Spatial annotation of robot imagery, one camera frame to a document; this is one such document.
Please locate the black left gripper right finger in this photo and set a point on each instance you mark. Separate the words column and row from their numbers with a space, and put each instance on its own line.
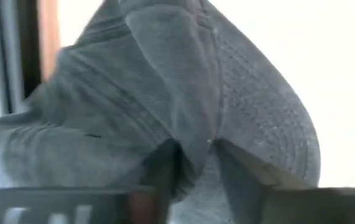
column 289, row 208

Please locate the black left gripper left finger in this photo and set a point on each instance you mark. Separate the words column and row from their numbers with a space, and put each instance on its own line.
column 71, row 205

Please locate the grey fabric hat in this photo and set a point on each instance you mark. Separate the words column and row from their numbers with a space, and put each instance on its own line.
column 133, row 93

